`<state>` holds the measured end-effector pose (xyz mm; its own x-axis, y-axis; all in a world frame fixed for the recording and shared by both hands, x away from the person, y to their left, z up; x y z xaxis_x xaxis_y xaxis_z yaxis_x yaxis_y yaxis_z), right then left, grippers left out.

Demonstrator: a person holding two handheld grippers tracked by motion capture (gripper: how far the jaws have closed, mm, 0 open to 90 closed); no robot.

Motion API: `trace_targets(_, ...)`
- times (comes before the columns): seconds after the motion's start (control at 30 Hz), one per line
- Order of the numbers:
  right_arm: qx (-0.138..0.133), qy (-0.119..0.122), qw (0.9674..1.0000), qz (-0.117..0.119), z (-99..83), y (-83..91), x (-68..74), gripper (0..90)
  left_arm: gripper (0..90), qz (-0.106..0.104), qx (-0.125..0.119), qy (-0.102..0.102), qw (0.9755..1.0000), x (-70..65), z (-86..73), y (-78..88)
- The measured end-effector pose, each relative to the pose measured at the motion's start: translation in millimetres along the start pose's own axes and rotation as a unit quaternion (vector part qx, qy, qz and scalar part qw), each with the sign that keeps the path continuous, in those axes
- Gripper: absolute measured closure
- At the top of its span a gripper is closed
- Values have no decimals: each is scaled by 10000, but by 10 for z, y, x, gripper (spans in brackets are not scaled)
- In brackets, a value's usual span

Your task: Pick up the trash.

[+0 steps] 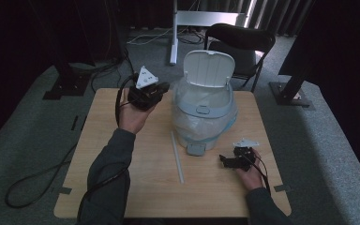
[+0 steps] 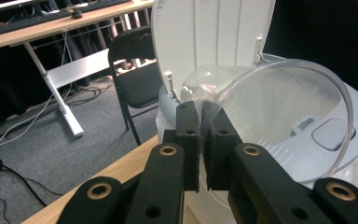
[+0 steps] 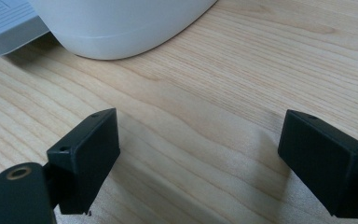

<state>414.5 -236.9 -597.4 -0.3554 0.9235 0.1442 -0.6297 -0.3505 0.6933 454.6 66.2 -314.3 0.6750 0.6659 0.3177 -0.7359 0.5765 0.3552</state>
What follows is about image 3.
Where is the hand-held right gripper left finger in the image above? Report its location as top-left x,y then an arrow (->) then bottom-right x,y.
46,107 -> 121,216

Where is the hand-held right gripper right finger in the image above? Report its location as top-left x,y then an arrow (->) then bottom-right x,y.
277,108 -> 358,219

